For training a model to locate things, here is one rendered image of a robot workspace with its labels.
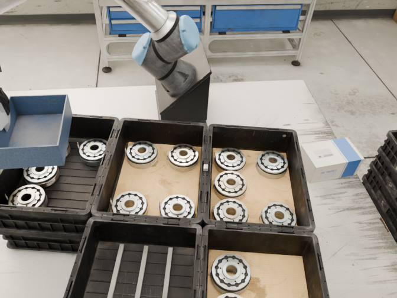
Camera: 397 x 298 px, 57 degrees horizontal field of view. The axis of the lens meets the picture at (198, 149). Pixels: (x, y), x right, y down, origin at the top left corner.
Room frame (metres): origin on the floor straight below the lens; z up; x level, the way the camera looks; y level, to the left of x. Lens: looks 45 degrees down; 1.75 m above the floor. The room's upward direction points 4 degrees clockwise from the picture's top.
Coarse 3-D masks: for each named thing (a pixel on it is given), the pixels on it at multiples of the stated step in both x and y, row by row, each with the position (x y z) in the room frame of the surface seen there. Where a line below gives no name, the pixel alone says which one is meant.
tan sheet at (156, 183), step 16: (128, 144) 0.90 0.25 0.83; (160, 144) 0.91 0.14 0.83; (160, 160) 0.84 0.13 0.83; (128, 176) 0.76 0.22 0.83; (144, 176) 0.76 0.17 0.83; (160, 176) 0.77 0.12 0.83; (176, 176) 0.77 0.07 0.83; (192, 176) 0.77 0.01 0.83; (144, 192) 0.70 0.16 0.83; (160, 192) 0.70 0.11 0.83; (176, 192) 0.70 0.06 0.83; (192, 192) 0.71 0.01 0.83
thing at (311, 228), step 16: (208, 128) 0.90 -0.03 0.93; (240, 128) 0.91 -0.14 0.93; (256, 128) 0.92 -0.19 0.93; (272, 128) 0.92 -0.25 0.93; (208, 144) 0.83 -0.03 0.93; (208, 160) 0.76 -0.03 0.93; (208, 176) 0.69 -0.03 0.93; (304, 176) 0.72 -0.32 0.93; (208, 192) 0.65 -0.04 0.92; (304, 192) 0.66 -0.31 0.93; (208, 208) 0.58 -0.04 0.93; (208, 224) 0.53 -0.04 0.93; (224, 224) 0.53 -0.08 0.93; (240, 224) 0.54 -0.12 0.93; (256, 224) 0.54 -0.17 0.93; (272, 224) 0.54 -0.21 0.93
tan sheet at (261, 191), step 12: (252, 156) 0.88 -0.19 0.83; (252, 168) 0.83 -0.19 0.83; (252, 180) 0.77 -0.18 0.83; (264, 180) 0.78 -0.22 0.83; (276, 180) 0.78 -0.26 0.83; (288, 180) 0.78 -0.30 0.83; (252, 192) 0.72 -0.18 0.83; (264, 192) 0.73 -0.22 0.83; (276, 192) 0.73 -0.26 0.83; (288, 192) 0.73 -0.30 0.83; (252, 204) 0.68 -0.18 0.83; (264, 204) 0.68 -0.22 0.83; (288, 204) 0.69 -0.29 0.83; (252, 216) 0.63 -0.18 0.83
